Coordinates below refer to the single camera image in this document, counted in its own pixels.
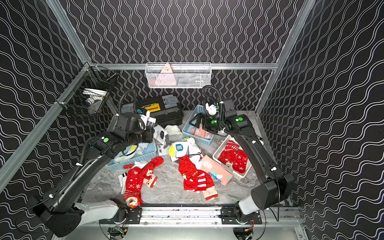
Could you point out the light blue right basket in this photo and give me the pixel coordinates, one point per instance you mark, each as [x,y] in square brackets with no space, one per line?
[199,110]

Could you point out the black wire wall basket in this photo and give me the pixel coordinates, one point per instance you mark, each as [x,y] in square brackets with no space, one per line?
[88,101]

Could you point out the red striped cuff sock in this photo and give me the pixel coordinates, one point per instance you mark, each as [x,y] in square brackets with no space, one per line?
[196,180]

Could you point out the pink triangle card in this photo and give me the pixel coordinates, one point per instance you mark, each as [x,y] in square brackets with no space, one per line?
[166,78]

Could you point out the red santa sock front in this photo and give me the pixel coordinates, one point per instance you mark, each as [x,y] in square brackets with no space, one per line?
[137,178]

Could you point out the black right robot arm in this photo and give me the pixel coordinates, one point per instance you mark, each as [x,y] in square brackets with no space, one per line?
[274,186]

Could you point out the white neon yellow sock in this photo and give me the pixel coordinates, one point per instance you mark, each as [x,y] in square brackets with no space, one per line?
[179,149]

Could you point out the plain white sock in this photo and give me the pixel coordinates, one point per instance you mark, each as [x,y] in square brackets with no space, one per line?
[174,133]

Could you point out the white perforated basket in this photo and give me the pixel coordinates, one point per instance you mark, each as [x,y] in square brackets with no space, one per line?
[230,169]

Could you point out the black plastic toolbox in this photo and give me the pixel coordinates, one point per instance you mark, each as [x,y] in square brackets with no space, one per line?
[165,109]

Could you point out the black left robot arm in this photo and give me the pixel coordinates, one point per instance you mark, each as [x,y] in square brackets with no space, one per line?
[57,208]

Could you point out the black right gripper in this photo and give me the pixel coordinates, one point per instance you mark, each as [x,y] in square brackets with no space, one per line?
[205,124]

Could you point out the light blue basket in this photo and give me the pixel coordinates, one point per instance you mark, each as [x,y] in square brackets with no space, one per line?
[199,110]
[144,152]

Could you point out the clear wall-mounted bin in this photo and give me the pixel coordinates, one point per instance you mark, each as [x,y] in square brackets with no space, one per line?
[188,75]

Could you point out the pink sock on table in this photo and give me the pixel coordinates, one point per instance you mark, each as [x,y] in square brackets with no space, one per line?
[216,171]

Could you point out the pink sock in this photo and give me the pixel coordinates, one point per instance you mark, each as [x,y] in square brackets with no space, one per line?
[199,132]
[216,171]

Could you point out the light blue left basket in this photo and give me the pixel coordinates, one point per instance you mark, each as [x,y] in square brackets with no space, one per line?
[144,152]

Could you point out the white black-striped sock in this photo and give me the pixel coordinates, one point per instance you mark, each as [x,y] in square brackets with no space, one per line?
[194,153]

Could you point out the red christmas sock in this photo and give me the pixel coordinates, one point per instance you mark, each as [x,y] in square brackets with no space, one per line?
[233,156]

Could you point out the white grey patterned sock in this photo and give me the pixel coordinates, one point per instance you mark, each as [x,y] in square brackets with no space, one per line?
[161,136]

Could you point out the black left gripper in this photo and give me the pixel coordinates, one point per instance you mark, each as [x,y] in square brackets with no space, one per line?
[149,135]

